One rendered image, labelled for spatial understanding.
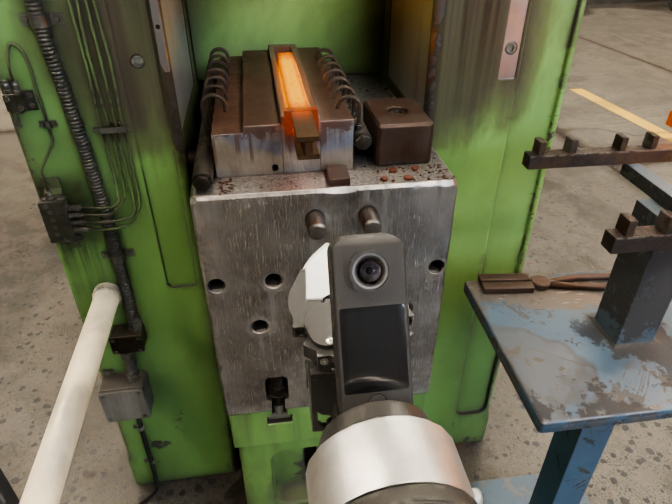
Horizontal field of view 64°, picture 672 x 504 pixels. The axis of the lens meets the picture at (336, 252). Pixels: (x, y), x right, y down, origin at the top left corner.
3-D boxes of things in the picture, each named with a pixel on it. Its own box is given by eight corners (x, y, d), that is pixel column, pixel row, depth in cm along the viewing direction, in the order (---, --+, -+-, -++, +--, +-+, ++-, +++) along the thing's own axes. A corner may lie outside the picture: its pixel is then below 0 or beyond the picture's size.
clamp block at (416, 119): (431, 164, 82) (435, 122, 78) (376, 167, 81) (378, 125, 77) (410, 134, 91) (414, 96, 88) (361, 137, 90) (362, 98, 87)
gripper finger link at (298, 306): (285, 284, 45) (293, 360, 37) (284, 269, 44) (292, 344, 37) (341, 279, 45) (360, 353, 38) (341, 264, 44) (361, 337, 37)
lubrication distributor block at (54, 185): (91, 256, 94) (69, 185, 86) (54, 258, 93) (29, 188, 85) (96, 245, 97) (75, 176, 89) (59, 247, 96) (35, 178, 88)
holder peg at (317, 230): (327, 240, 75) (327, 224, 73) (308, 242, 74) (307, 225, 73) (324, 225, 78) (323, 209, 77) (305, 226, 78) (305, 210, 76)
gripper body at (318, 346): (301, 373, 45) (318, 512, 35) (296, 292, 40) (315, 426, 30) (391, 364, 45) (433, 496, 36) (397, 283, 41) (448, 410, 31)
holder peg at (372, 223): (382, 236, 76) (383, 219, 74) (363, 237, 75) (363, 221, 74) (376, 221, 79) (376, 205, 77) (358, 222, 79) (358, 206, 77)
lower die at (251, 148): (352, 169, 80) (353, 113, 75) (216, 177, 78) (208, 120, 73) (319, 84, 115) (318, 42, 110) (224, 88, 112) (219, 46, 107)
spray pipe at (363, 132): (373, 151, 79) (373, 132, 78) (354, 152, 79) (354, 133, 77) (338, 82, 107) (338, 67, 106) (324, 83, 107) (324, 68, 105)
